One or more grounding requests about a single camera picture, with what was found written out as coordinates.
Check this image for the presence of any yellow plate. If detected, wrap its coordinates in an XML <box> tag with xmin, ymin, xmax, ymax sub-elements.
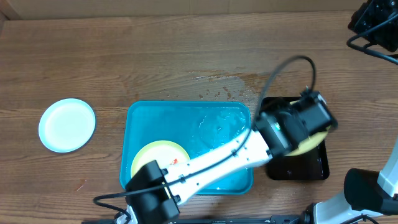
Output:
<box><xmin>131</xmin><ymin>140</ymin><xmax>190</xmax><ymax>177</ymax></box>
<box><xmin>286</xmin><ymin>105</ymin><xmax>331</xmax><ymax>157</ymax></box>

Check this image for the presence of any light blue plate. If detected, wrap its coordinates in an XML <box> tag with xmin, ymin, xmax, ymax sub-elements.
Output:
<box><xmin>38</xmin><ymin>98</ymin><xmax>96</xmax><ymax>153</ymax></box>

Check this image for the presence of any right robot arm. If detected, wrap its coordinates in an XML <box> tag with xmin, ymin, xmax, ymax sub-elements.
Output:
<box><xmin>303</xmin><ymin>1</ymin><xmax>397</xmax><ymax>223</ymax></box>

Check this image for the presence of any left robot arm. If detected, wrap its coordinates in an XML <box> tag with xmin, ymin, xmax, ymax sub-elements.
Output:
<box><xmin>118</xmin><ymin>91</ymin><xmax>338</xmax><ymax>223</ymax></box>

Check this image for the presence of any teal plastic tray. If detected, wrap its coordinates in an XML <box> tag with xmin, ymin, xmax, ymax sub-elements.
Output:
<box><xmin>119</xmin><ymin>101</ymin><xmax>251</xmax><ymax>186</ymax></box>

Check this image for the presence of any black plastic tray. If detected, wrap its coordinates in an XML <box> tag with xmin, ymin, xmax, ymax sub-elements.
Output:
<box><xmin>255</xmin><ymin>96</ymin><xmax>338</xmax><ymax>180</ymax></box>

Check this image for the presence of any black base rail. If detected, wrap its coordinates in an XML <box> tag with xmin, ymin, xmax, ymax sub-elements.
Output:
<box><xmin>82</xmin><ymin>212</ymin><xmax>314</xmax><ymax>224</ymax></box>

